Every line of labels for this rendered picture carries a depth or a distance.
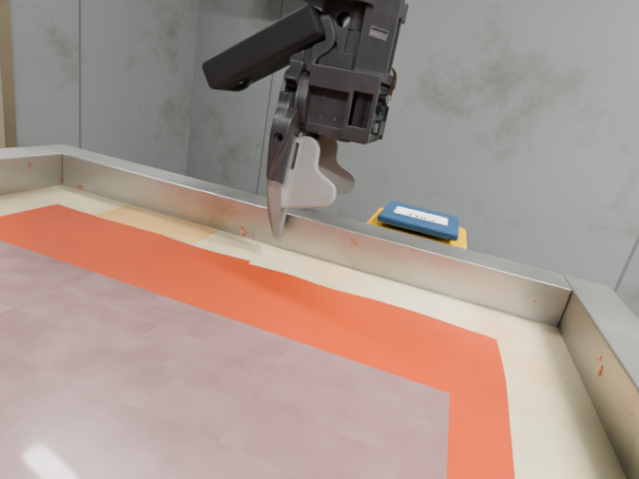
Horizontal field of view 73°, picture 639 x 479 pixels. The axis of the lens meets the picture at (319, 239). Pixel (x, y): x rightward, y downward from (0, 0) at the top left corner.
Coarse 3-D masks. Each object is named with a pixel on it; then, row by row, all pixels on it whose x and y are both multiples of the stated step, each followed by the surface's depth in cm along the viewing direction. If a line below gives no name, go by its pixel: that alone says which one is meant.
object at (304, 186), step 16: (304, 144) 36; (304, 160) 36; (288, 176) 36; (304, 176) 36; (320, 176) 36; (272, 192) 36; (288, 192) 37; (304, 192) 36; (320, 192) 36; (336, 192) 36; (272, 208) 37; (288, 208) 37; (272, 224) 38
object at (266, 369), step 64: (192, 320) 26; (256, 320) 28; (320, 320) 29; (384, 320) 31; (128, 384) 20; (192, 384) 21; (256, 384) 22; (320, 384) 23; (384, 384) 24; (448, 384) 25; (0, 448) 16; (64, 448) 17; (128, 448) 17; (192, 448) 18; (256, 448) 18; (320, 448) 19; (384, 448) 20; (448, 448) 20; (512, 448) 21
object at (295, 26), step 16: (288, 16) 34; (304, 16) 34; (272, 32) 35; (288, 32) 35; (304, 32) 34; (320, 32) 34; (240, 48) 36; (256, 48) 36; (272, 48) 35; (288, 48) 35; (304, 48) 36; (208, 64) 38; (224, 64) 37; (240, 64) 37; (256, 64) 36; (272, 64) 37; (288, 64) 39; (208, 80) 38; (224, 80) 38; (240, 80) 38; (256, 80) 41
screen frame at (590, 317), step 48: (0, 192) 41; (96, 192) 46; (144, 192) 44; (192, 192) 42; (240, 192) 44; (288, 240) 40; (336, 240) 39; (384, 240) 38; (432, 240) 40; (432, 288) 37; (480, 288) 36; (528, 288) 35; (576, 288) 34; (576, 336) 31; (624, 336) 27; (624, 384) 23; (624, 432) 22
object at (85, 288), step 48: (0, 240) 32; (48, 240) 33; (96, 240) 35; (144, 240) 37; (0, 288) 26; (48, 288) 27; (96, 288) 28; (144, 288) 29; (192, 288) 30; (0, 336) 22; (48, 336) 23; (96, 336) 23; (0, 384) 19; (48, 384) 20; (0, 432) 17
